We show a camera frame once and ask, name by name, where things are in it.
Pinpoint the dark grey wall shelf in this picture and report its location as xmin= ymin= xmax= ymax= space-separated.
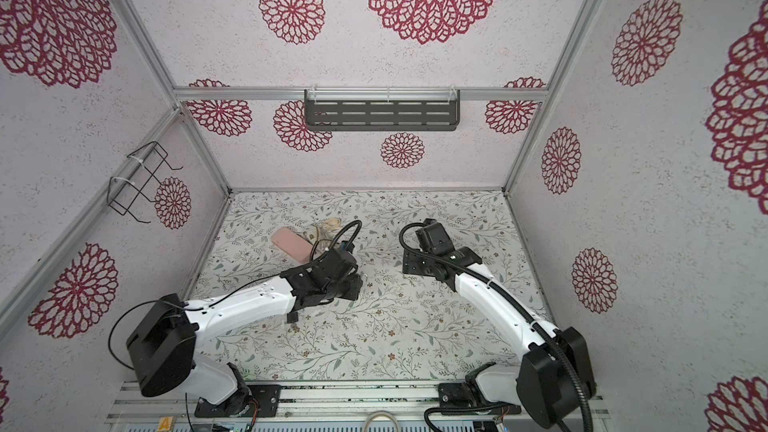
xmin=303 ymin=89 xmax=461 ymax=132

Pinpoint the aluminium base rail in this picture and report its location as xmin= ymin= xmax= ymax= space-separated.
xmin=101 ymin=380 xmax=538 ymax=431

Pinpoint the black wire wall basket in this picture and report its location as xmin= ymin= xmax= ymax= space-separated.
xmin=105 ymin=141 xmax=183 ymax=224

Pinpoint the map print glasses case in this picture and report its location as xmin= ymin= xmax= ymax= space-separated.
xmin=310 ymin=223 xmax=339 ymax=249

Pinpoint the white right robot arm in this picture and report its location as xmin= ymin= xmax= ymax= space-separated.
xmin=398 ymin=219 xmax=597 ymax=431

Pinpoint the white cable loop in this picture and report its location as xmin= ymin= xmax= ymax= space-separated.
xmin=362 ymin=410 xmax=403 ymax=432

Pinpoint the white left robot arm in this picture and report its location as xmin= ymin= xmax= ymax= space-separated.
xmin=122 ymin=220 xmax=363 ymax=417

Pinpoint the pink glasses case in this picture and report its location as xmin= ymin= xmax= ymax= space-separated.
xmin=271 ymin=227 xmax=313 ymax=264

